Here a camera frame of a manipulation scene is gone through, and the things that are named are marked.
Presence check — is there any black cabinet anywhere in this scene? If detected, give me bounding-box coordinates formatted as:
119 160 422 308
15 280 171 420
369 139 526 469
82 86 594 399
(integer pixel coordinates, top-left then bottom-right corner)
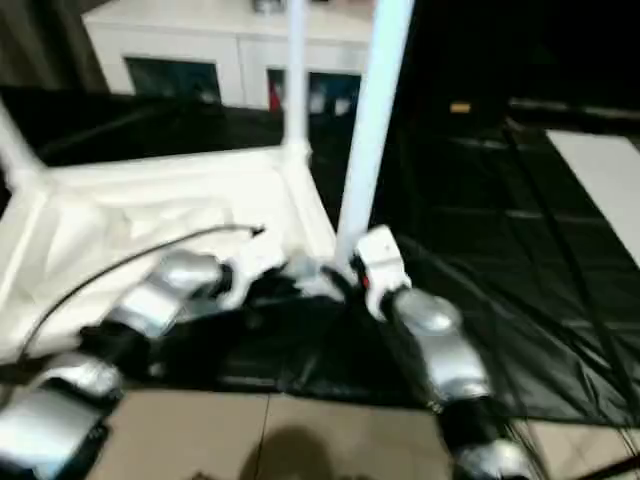
399 0 640 126

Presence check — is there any white flat board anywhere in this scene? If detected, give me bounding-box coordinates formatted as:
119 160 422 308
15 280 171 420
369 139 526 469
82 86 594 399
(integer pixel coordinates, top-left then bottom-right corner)
544 128 640 251

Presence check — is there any white plastic table top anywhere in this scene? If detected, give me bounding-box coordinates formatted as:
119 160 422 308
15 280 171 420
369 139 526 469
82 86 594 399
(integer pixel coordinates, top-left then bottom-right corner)
0 139 346 371

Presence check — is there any black metal table leg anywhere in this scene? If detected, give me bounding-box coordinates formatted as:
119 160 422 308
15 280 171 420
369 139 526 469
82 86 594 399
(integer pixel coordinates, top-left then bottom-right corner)
589 457 640 480

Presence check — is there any black table mat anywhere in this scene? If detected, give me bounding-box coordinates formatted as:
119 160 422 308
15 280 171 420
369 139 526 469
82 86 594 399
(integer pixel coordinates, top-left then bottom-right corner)
0 84 640 429

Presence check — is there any white cabinet with glass doors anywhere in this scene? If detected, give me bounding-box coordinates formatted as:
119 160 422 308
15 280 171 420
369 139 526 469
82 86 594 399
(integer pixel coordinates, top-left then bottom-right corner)
82 0 374 114

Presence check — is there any grey curtain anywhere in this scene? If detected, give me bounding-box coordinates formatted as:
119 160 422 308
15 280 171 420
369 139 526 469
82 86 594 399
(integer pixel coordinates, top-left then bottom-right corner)
0 0 109 91

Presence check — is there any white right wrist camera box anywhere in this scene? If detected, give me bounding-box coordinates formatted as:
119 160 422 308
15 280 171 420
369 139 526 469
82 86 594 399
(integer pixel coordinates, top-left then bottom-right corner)
353 224 414 321

